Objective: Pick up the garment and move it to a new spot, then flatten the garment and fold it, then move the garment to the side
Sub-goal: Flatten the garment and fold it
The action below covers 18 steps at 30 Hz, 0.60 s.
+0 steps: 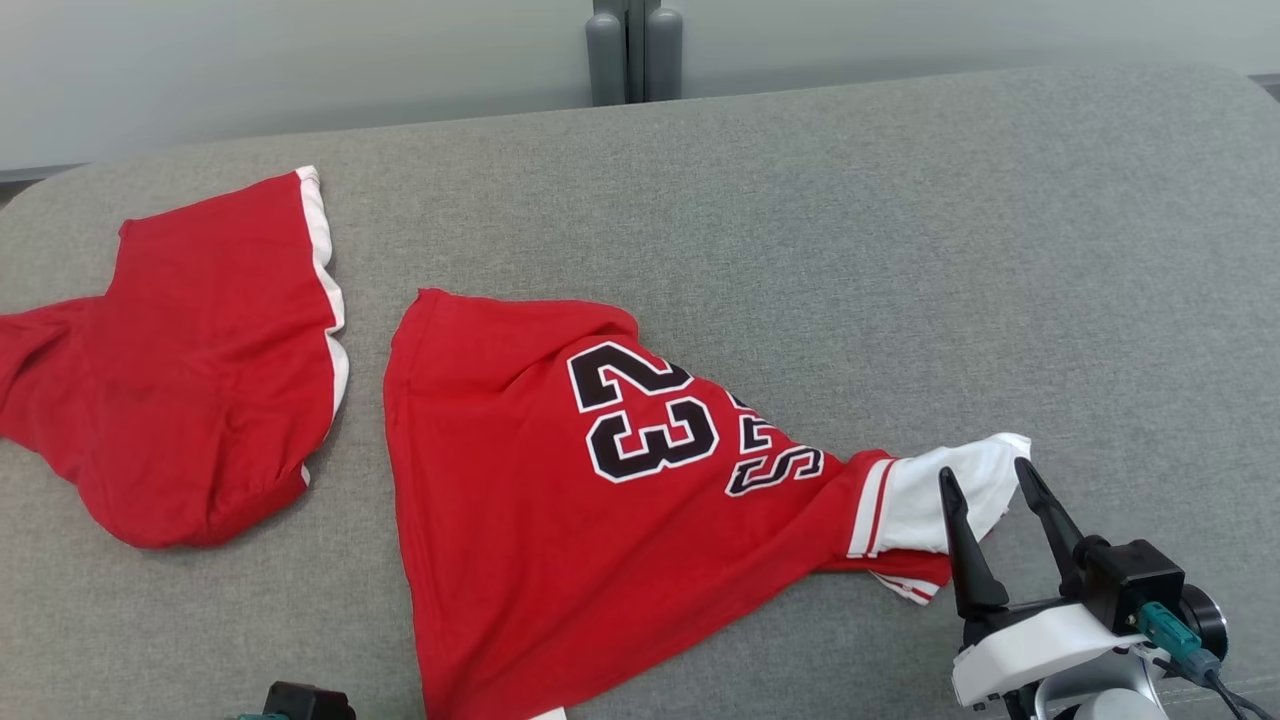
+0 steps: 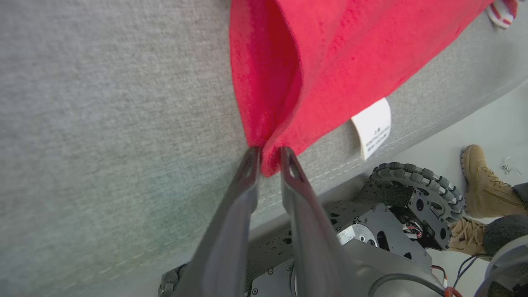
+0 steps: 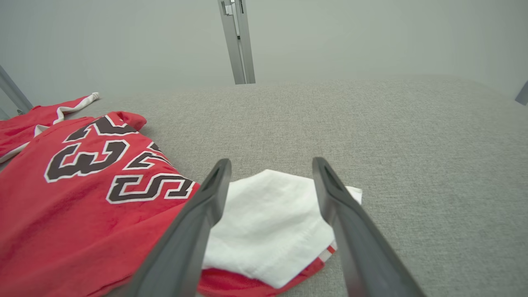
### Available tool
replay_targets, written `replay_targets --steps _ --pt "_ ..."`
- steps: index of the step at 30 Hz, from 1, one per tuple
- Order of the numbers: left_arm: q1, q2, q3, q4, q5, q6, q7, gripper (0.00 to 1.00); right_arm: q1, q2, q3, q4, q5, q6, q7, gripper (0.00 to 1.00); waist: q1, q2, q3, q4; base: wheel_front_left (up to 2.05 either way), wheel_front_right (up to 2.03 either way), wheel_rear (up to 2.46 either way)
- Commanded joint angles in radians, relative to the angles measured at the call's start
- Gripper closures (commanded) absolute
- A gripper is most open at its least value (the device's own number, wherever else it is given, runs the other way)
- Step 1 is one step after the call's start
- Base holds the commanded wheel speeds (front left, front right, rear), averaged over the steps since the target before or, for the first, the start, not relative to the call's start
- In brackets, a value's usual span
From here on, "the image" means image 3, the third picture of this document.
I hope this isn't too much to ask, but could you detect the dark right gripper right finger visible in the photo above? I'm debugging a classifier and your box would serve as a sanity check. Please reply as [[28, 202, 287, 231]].
[[312, 156, 426, 297]]

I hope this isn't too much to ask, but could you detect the red jersey with white sleeves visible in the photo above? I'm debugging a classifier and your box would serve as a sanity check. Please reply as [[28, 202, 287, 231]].
[[0, 111, 363, 297]]

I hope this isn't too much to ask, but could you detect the grey double partition post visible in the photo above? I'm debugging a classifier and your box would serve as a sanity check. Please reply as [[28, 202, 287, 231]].
[[217, 0, 256, 85]]

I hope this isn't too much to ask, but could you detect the grey wall rail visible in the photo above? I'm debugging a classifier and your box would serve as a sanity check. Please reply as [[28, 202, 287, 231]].
[[0, 65, 34, 121]]

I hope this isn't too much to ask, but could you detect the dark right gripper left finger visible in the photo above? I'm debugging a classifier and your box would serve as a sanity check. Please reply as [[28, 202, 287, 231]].
[[124, 158, 233, 297]]

